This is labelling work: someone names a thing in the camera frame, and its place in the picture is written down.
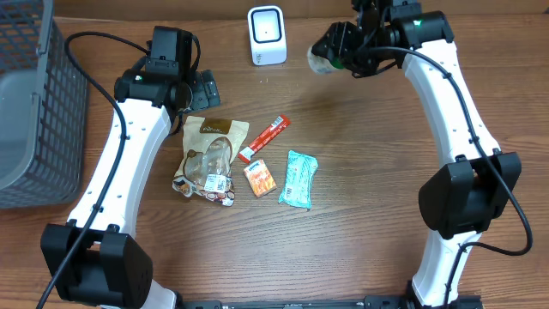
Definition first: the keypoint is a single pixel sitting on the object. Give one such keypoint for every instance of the green lid jar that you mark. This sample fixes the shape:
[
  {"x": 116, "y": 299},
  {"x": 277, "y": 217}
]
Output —
[{"x": 319, "y": 65}]

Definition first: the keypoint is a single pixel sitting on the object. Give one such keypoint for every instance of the white barcode scanner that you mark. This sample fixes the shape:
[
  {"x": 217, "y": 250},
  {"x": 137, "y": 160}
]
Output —
[{"x": 268, "y": 42}]

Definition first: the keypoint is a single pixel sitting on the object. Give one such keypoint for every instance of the orange snack packet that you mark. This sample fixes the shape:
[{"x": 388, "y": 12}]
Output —
[{"x": 260, "y": 179}]

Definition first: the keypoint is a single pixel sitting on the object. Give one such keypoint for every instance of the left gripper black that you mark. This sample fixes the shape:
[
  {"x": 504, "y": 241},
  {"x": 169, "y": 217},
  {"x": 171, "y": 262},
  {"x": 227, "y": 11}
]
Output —
[{"x": 205, "y": 92}]

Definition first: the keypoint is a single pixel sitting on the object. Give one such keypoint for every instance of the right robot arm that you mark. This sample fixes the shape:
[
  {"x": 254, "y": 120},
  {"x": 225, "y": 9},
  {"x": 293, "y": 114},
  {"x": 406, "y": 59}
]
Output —
[{"x": 475, "y": 178}]

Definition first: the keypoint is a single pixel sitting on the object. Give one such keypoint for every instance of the brown Pantree snack pouch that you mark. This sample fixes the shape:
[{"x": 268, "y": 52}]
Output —
[{"x": 210, "y": 145}]

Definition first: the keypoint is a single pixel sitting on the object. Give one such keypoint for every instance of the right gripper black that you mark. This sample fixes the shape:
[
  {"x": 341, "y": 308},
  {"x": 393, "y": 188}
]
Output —
[{"x": 339, "y": 47}]

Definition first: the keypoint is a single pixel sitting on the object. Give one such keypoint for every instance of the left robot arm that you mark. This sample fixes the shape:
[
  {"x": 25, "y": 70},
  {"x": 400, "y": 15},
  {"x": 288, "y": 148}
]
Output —
[{"x": 94, "y": 258}]

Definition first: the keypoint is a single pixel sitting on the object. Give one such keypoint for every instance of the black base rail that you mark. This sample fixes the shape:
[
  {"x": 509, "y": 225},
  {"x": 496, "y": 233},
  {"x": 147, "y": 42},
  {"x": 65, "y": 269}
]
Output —
[{"x": 291, "y": 304}]

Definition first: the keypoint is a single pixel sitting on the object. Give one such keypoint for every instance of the light green packet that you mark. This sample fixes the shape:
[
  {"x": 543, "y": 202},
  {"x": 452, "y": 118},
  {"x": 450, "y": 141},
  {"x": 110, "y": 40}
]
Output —
[{"x": 301, "y": 169}]

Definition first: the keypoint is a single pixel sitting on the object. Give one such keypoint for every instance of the grey plastic mesh basket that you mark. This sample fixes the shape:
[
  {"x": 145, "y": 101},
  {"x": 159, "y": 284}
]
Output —
[{"x": 44, "y": 102}]

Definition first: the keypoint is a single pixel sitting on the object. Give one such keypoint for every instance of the red snack bar wrapper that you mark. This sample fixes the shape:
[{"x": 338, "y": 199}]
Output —
[{"x": 273, "y": 130}]

